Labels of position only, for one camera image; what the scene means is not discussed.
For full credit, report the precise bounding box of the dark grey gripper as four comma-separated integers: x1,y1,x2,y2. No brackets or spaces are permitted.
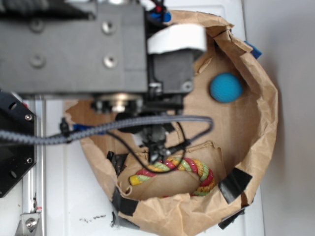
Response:
145,23,207,95

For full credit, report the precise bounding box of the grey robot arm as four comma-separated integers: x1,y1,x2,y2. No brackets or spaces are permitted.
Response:
0,0,206,99

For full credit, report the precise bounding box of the blue textured ball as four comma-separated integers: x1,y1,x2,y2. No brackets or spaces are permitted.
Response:
210,73,243,103

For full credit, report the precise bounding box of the blue cloth piece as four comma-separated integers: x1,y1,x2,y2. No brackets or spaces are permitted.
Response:
244,40,262,59

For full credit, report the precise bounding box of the brown paper bag bin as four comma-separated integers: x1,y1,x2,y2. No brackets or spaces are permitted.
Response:
64,9,279,236

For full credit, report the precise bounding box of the multicolour rope ring toy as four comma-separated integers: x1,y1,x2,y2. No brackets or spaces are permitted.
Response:
129,157,217,197

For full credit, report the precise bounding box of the thin black cable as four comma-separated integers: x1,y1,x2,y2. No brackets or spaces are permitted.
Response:
107,121,192,174

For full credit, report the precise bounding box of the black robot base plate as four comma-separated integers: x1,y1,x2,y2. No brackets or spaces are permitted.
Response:
0,91,35,198

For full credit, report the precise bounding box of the grey braided cable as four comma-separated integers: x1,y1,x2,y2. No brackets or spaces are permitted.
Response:
0,115,214,146

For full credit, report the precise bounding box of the aluminium frame rail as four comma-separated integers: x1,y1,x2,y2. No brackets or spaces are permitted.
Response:
22,100,47,236

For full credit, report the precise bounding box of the metal corner bracket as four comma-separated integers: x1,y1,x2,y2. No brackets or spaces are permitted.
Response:
15,213,42,236

